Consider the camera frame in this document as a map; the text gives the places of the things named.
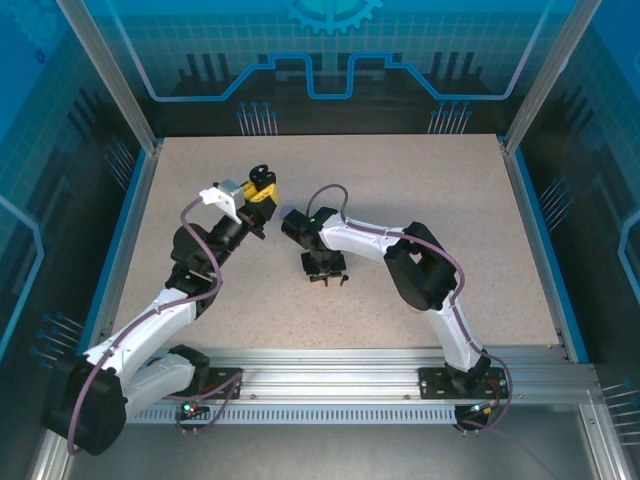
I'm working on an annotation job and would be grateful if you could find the black earbud charging case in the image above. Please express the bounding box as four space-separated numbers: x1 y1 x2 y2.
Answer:
248 164 277 187

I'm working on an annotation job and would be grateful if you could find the small circuit board with LEDs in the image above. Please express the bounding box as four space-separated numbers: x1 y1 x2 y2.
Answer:
459 399 501 419
177 394 209 419

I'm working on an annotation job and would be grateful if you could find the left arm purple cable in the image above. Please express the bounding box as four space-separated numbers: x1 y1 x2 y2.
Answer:
67 197 246 456

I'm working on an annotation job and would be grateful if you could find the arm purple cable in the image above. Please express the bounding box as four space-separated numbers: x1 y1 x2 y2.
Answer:
305 184 514 436
67 197 246 456

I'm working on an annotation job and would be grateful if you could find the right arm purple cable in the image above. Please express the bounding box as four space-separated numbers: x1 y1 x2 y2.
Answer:
305 184 514 436

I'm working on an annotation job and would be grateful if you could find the aluminium table side rail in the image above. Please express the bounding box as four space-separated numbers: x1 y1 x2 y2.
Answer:
74 142 164 364
502 139 591 364

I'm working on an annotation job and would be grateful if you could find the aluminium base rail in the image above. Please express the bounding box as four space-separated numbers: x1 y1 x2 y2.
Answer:
64 347 601 401

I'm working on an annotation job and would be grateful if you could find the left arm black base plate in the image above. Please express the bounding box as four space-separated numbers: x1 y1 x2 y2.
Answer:
192 367 245 401

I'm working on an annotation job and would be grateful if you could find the slotted grey cable duct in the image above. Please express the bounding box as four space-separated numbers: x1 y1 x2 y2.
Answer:
127 405 460 426

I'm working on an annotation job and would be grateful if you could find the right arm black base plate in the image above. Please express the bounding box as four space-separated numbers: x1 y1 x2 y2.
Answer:
418 364 511 401

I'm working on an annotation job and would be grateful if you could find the aluminium frame post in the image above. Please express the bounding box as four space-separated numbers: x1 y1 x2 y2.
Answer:
502 0 604 156
55 0 164 154

